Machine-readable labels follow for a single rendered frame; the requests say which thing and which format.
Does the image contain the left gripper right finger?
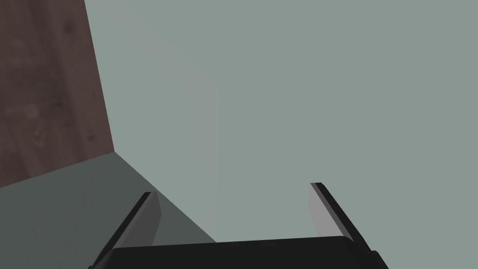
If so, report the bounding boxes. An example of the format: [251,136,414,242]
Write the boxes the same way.
[308,182,372,252]

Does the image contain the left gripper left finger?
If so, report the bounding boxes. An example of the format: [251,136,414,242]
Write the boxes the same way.
[98,191,162,259]

